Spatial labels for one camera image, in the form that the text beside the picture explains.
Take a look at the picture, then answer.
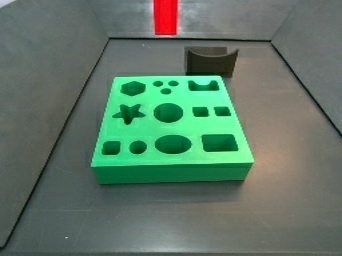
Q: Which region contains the red double-square peg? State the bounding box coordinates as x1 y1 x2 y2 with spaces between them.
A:
154 0 178 36

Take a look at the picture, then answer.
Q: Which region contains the green foam shape-sorter block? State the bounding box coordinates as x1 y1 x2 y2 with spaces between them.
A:
91 76 254 184

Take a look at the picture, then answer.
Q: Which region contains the dark grey curved block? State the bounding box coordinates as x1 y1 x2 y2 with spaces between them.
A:
184 46 239 78

